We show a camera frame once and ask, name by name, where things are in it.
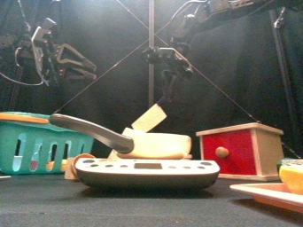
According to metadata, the yellow toy food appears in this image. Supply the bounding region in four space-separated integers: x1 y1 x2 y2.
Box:
45 160 66 172

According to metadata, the cream pan with grey handle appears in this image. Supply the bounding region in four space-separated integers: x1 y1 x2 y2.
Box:
48 113 193 160

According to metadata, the orange toy fruit half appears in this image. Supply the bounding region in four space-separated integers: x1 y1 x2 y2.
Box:
277 163 303 196

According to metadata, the wooden box with red front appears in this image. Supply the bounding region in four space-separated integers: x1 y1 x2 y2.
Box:
195 121 285 182

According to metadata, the white and grey kitchen scale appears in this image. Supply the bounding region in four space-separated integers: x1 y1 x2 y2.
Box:
73 157 221 191

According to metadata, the vertical metal frame pole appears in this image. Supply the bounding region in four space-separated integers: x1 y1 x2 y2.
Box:
146 0 156 108

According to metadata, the small round wooden toy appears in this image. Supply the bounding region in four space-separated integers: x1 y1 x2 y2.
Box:
64 153 97 181

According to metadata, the teal basket with orange rim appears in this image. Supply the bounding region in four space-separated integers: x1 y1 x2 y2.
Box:
0 111 96 176

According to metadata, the pink rectangular tray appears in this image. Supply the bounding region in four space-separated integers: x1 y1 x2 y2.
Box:
228 182 303 215

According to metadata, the dark side frame pole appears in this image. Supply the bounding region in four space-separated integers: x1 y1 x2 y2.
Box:
268 7 300 154

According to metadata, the wooden toy cleaver black handle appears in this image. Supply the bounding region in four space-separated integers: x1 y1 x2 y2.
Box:
130 96 169 133

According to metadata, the thin diagonal frame cord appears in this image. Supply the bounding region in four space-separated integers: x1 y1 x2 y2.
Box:
52 5 199 114
114 0 263 123

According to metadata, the red toy food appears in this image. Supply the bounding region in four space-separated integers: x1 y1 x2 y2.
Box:
29 159 40 172

